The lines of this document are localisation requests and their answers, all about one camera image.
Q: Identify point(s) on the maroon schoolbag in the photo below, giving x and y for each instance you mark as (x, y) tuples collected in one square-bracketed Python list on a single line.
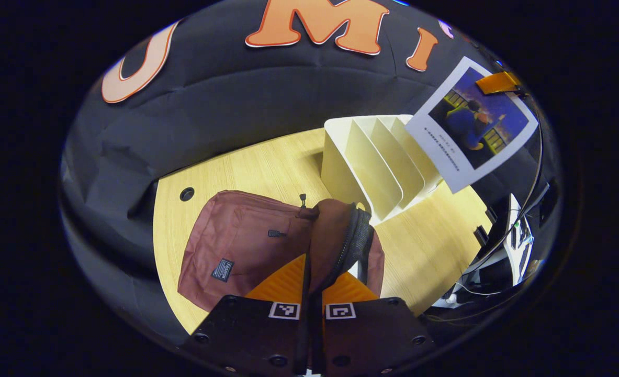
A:
[(236, 241)]

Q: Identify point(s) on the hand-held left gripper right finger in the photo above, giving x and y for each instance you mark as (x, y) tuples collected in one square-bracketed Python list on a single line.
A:
[(319, 340)]

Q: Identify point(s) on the white plastic bookshelf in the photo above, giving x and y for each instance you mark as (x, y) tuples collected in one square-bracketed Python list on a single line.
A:
[(361, 167)]

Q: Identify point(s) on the white book night scene cover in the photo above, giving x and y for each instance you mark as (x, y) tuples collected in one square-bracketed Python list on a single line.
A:
[(471, 131)]

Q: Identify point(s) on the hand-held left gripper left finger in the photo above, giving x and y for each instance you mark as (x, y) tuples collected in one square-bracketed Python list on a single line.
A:
[(304, 340)]

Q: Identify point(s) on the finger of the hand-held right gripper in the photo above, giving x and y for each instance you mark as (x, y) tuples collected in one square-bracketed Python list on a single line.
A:
[(497, 82)]

